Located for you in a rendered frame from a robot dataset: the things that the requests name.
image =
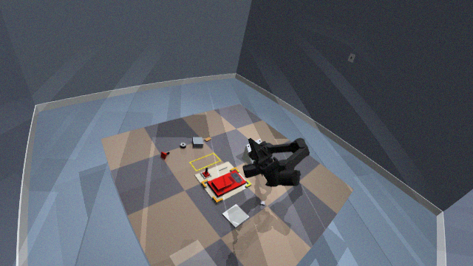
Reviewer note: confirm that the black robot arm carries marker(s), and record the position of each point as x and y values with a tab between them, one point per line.
285	175

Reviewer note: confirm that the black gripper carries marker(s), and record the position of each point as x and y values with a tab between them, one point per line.
263	158

